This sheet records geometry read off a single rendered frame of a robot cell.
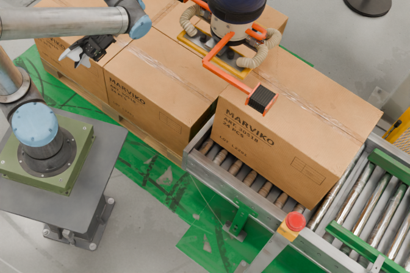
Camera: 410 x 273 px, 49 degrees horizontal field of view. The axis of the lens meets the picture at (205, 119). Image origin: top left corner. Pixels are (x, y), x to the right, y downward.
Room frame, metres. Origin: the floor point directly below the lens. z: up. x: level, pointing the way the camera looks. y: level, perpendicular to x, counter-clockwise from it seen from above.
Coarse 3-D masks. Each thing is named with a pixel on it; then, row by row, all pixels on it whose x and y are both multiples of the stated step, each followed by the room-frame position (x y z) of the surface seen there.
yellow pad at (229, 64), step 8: (184, 32) 1.26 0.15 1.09; (200, 32) 1.27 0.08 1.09; (184, 40) 1.21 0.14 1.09; (192, 40) 1.22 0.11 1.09; (200, 40) 1.22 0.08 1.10; (208, 40) 1.23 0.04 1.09; (192, 48) 1.19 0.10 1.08; (200, 48) 1.19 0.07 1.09; (208, 48) 1.19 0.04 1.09; (216, 56) 1.16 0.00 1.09; (224, 56) 1.16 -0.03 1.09; (232, 56) 1.15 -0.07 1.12; (240, 56) 1.18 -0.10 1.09; (224, 64) 1.13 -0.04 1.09; (232, 64) 1.13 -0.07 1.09; (232, 72) 1.10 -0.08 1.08; (240, 72) 1.10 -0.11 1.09; (248, 72) 1.11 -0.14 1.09
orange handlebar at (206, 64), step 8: (192, 0) 1.34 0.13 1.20; (200, 0) 1.33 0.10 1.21; (208, 8) 1.30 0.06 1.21; (256, 24) 1.26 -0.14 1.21; (232, 32) 1.19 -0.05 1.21; (248, 32) 1.21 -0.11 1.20; (264, 32) 1.22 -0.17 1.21; (224, 40) 1.15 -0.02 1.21; (216, 48) 1.10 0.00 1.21; (208, 56) 1.06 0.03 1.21; (208, 64) 1.02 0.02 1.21; (216, 72) 0.99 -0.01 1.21; (224, 72) 1.00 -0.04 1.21; (232, 80) 0.96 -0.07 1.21; (240, 88) 0.94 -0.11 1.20; (248, 88) 0.94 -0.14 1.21
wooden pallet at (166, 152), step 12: (48, 72) 1.65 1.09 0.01; (60, 72) 1.58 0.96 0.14; (72, 84) 1.58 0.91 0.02; (84, 96) 1.50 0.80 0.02; (108, 108) 1.40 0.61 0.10; (120, 120) 1.36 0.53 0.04; (132, 132) 1.31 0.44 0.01; (144, 132) 1.26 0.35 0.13; (156, 144) 1.25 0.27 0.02; (168, 156) 1.17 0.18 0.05
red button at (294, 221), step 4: (292, 212) 0.57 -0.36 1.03; (296, 212) 0.58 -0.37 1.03; (288, 216) 0.56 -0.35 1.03; (292, 216) 0.56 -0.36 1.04; (296, 216) 0.56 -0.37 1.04; (300, 216) 0.56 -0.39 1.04; (288, 220) 0.54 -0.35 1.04; (292, 220) 0.54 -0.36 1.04; (296, 220) 0.55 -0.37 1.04; (300, 220) 0.55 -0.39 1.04; (304, 220) 0.55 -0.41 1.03; (288, 224) 0.53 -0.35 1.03; (292, 224) 0.53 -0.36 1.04; (296, 224) 0.53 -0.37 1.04; (300, 224) 0.53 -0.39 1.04; (304, 224) 0.54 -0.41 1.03; (288, 228) 0.52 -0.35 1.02; (292, 228) 0.52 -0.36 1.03; (296, 228) 0.52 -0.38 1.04; (300, 228) 0.52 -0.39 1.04
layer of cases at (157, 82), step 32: (64, 0) 1.82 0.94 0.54; (96, 0) 1.86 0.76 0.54; (160, 0) 1.95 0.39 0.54; (160, 32) 1.70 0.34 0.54; (64, 64) 1.55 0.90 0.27; (96, 64) 1.41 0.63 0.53; (128, 64) 1.44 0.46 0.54; (160, 64) 1.48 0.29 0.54; (192, 64) 1.52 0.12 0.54; (96, 96) 1.44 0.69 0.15; (128, 96) 1.31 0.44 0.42; (160, 96) 1.27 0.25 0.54; (192, 96) 1.30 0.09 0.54; (160, 128) 1.20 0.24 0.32; (192, 128) 1.13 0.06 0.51
